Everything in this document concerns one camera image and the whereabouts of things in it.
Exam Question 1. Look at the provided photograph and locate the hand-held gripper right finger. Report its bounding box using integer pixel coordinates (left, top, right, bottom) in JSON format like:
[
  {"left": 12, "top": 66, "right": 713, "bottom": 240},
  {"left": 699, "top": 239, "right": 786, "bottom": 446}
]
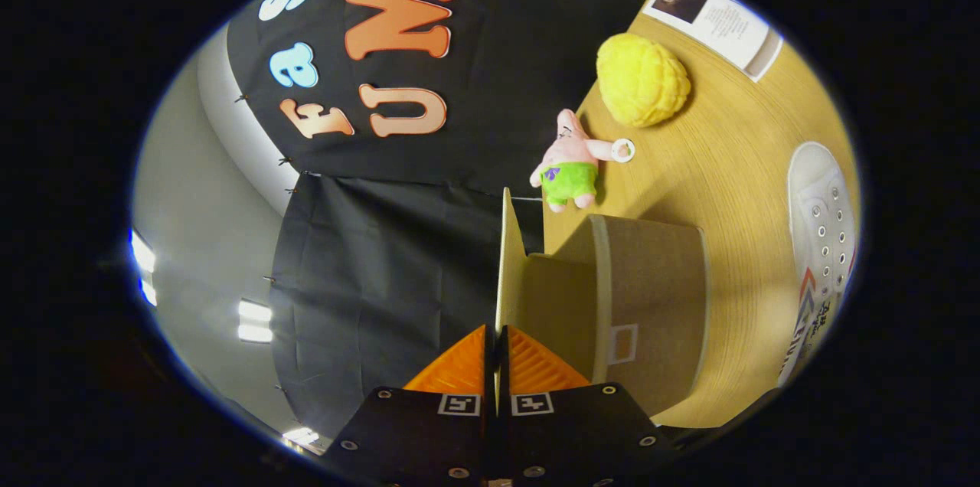
[{"left": 498, "top": 324, "right": 676, "bottom": 487}]

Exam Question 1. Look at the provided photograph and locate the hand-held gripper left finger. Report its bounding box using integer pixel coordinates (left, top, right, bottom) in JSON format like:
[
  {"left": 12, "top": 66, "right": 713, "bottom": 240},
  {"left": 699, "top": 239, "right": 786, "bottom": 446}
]
[{"left": 322, "top": 324, "right": 495, "bottom": 487}]

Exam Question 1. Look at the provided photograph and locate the beige fabric storage box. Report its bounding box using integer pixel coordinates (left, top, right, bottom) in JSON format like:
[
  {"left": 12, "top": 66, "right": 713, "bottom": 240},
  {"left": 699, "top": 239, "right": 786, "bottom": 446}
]
[{"left": 494, "top": 187, "right": 713, "bottom": 420}]

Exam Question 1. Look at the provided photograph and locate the white striped canvas shoe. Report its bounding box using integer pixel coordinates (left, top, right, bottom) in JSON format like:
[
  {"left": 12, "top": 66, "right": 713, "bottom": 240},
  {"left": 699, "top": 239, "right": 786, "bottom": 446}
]
[{"left": 777, "top": 141, "right": 857, "bottom": 388}]

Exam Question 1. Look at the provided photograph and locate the black backdrop cloth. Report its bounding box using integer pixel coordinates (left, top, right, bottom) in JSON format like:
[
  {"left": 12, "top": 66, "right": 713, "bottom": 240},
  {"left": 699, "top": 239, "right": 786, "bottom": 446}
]
[{"left": 226, "top": 0, "right": 663, "bottom": 438}]

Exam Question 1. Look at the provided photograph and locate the pink starfish plush toy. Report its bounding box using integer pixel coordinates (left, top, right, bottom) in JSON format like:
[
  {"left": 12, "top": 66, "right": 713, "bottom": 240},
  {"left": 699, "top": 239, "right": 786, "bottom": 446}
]
[{"left": 530, "top": 109, "right": 636, "bottom": 214}]

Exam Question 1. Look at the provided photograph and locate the yellow bun-shaped squishy toy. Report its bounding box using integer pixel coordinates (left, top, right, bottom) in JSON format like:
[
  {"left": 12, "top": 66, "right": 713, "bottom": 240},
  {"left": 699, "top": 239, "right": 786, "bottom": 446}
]
[{"left": 596, "top": 33, "right": 692, "bottom": 128}]

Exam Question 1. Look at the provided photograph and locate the white book with portrait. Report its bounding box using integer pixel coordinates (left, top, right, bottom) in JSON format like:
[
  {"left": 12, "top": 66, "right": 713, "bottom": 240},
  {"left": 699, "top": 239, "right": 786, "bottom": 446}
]
[{"left": 642, "top": 0, "right": 784, "bottom": 83}]

